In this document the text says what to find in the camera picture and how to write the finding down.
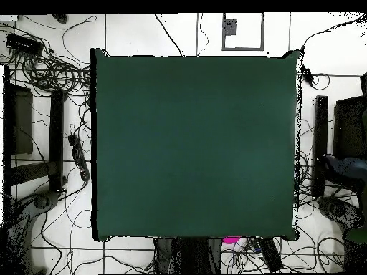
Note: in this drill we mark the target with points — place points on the dark green table cloth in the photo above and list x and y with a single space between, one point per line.
195 143

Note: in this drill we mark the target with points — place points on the pink object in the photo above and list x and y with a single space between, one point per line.
230 240

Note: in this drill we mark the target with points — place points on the black power strip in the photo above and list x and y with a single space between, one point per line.
78 157
271 255

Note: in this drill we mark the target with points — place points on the small grey square plate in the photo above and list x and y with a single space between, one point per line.
230 27

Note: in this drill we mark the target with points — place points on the black upright bar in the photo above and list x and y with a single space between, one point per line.
321 129

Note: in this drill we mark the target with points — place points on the black power adapter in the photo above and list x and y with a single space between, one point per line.
308 76

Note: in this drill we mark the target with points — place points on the black stand leg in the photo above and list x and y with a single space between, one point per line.
338 210
43 200

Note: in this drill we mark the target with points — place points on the black panel stand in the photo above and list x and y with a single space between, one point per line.
348 129

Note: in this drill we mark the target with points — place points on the small black floor object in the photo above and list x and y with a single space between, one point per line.
61 18

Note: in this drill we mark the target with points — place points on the black electronics box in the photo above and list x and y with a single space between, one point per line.
23 44

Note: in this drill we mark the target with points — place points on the green round object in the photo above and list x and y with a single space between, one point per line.
358 235

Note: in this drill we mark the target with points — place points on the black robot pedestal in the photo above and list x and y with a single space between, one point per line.
186 255

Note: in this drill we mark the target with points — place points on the grey square floor frame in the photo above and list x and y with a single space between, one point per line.
243 49

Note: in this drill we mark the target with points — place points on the black metal stand frame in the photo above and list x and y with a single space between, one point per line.
56 129

